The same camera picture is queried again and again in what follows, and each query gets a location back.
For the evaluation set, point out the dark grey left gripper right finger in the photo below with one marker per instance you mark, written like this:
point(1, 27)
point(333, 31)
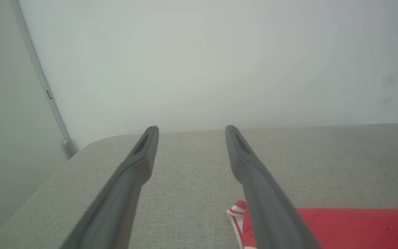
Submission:
point(271, 214)

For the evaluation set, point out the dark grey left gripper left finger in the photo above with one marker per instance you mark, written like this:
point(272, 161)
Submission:
point(116, 207)

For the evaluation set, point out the white wall corner trim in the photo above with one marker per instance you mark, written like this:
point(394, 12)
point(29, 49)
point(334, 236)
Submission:
point(40, 72)

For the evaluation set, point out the red and white garment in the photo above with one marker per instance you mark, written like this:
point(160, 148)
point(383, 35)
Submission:
point(358, 228)

